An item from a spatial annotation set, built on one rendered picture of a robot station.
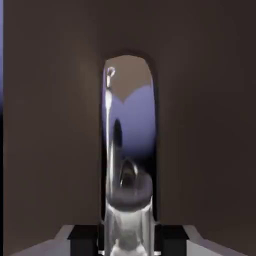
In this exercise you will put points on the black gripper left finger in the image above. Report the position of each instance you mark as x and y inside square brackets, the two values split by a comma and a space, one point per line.
[84, 240]

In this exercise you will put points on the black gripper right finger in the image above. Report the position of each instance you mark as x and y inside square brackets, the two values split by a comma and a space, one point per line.
[172, 240]

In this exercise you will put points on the dark brown cabinet door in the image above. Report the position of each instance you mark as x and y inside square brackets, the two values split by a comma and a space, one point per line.
[50, 120]

